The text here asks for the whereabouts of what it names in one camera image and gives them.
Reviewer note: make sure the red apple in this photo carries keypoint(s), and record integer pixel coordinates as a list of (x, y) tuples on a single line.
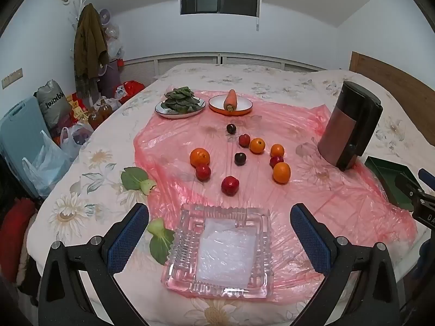
[(203, 172), (244, 140), (230, 185)]

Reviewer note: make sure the bok choy leaf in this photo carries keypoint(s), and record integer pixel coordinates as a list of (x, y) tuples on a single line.
[(159, 244), (136, 178)]

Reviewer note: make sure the red cloth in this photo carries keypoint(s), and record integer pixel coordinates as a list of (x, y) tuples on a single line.
[(15, 227)]

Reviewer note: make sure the white coat rack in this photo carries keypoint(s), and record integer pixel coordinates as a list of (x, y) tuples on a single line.
[(81, 3)]

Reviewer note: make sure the pile of green leaves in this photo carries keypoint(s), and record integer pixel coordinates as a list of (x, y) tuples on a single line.
[(180, 100)]

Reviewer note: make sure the white plastic bag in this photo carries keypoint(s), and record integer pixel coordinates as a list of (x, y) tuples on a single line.
[(76, 139)]

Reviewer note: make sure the clear glass tray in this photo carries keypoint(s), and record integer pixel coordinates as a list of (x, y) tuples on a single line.
[(183, 244)]

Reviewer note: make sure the olive green coat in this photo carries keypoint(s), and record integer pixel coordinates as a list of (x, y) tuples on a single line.
[(88, 47)]

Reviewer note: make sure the bluish clear plastic bag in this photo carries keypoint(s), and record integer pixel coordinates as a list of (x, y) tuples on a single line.
[(44, 169)]

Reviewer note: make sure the pink plastic sheet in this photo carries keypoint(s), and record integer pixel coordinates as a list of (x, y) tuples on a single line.
[(170, 142)]

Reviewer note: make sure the amber liquid bottle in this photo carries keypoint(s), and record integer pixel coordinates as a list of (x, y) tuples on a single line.
[(106, 109), (95, 118)]

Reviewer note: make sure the red bag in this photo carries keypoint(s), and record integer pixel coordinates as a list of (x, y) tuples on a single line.
[(132, 88)]

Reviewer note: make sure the white plate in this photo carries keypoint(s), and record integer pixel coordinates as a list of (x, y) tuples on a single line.
[(161, 110)]

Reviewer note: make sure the dark purple plum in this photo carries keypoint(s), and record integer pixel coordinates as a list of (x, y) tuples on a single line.
[(231, 128), (240, 158)]

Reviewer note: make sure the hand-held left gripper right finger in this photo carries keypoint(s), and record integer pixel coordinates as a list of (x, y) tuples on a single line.
[(311, 241)]

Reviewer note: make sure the orange rimmed plate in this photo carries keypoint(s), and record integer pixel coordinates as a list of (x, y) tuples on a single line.
[(217, 103)]

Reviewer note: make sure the green cardboard tray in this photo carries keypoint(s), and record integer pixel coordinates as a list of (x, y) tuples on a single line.
[(390, 180)]

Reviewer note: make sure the wall switch panel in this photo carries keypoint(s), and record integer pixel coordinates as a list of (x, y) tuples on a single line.
[(12, 77)]

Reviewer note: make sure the white radiator cover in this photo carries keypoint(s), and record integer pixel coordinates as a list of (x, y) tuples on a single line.
[(190, 62)]

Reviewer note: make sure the wooden bed headboard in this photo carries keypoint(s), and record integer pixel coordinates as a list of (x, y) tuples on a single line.
[(390, 78)]

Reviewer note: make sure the carrot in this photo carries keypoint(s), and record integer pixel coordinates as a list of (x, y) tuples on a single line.
[(230, 100)]

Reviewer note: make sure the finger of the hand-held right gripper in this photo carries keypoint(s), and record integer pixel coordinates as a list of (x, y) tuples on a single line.
[(409, 186), (426, 176)]

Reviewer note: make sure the grey printed bag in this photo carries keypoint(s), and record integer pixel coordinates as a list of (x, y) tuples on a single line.
[(51, 103)]

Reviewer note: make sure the orange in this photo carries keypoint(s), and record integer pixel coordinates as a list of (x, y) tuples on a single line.
[(199, 157), (281, 172), (257, 145), (277, 150)]

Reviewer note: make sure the purple bin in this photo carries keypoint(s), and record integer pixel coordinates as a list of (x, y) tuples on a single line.
[(110, 76)]

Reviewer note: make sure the red plum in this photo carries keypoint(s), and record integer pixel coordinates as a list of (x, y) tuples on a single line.
[(276, 160)]

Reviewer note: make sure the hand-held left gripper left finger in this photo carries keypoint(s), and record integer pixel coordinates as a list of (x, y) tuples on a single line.
[(129, 241)]

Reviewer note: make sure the red gift boxes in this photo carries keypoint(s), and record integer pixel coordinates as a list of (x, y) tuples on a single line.
[(77, 107)]

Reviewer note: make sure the small white fan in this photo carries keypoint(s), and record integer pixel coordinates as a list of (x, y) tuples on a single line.
[(105, 17)]

